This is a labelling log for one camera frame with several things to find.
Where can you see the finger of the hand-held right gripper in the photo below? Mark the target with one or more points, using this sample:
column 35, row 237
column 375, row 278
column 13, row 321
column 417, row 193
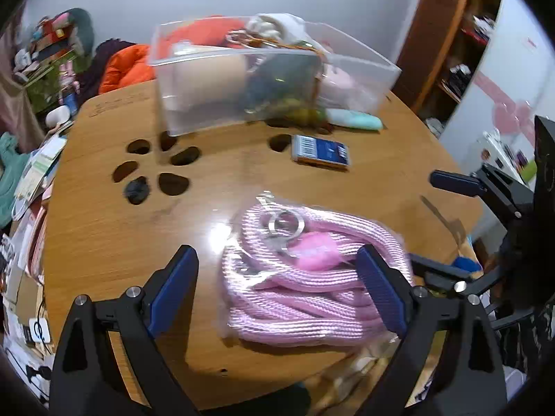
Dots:
column 453, row 183
column 438, row 268

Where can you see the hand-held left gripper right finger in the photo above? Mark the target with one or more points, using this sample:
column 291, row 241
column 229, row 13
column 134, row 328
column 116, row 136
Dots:
column 381, row 286

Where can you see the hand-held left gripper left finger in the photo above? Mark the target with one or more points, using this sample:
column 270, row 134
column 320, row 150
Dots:
column 173, row 286

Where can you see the pink round lidded jar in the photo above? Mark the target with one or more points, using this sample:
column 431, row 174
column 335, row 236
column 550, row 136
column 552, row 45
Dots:
column 338, row 84

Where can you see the clear plastic storage box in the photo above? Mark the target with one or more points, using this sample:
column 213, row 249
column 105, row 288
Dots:
column 195, row 56

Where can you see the wooden desk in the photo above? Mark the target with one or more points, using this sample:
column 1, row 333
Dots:
column 108, row 234

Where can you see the white cabinet with pink print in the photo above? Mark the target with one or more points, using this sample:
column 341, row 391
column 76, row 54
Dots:
column 503, row 95

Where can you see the wooden shelf unit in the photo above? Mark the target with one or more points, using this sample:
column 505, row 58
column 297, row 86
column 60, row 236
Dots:
column 451, row 52

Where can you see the blue card box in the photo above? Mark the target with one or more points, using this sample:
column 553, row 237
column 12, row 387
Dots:
column 321, row 151

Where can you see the pile of papers and cards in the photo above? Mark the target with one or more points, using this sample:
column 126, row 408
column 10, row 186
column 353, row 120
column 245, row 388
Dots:
column 30, row 208

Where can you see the dark green cloth bag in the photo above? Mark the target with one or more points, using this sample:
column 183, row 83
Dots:
column 282, row 82

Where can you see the orange cloth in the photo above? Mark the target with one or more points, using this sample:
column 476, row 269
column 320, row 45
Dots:
column 125, row 69

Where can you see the dark maroon knit cloth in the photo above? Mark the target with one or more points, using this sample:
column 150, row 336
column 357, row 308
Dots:
column 102, row 58

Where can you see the pile of plush toys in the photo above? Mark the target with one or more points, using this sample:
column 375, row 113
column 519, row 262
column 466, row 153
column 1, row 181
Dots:
column 56, row 43

